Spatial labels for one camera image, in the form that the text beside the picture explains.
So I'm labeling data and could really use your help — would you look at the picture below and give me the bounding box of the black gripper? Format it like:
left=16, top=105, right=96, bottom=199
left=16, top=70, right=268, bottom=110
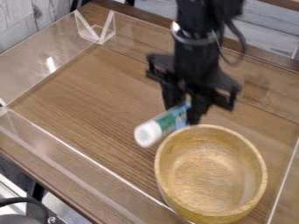
left=147, top=43, right=242, bottom=125

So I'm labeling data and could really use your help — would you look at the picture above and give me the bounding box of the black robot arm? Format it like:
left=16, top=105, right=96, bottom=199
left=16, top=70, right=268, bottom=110
left=147, top=0, right=247, bottom=125

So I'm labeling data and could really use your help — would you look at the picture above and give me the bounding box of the green expo marker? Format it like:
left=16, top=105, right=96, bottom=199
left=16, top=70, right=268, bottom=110
left=135, top=101, right=191, bottom=148

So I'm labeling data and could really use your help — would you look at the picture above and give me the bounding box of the brown wooden bowl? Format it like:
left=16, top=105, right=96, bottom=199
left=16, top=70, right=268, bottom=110
left=153, top=124, right=267, bottom=224

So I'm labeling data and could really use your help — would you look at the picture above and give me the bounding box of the black cable lower left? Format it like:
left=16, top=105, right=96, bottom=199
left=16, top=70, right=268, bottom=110
left=0, top=196, right=44, bottom=224

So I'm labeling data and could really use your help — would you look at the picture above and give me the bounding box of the clear acrylic enclosure wall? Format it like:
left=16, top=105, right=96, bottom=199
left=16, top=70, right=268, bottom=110
left=0, top=99, right=184, bottom=224

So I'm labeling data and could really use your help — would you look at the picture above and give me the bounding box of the clear acrylic corner bracket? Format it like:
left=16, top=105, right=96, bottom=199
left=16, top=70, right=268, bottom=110
left=73, top=10, right=116, bottom=46

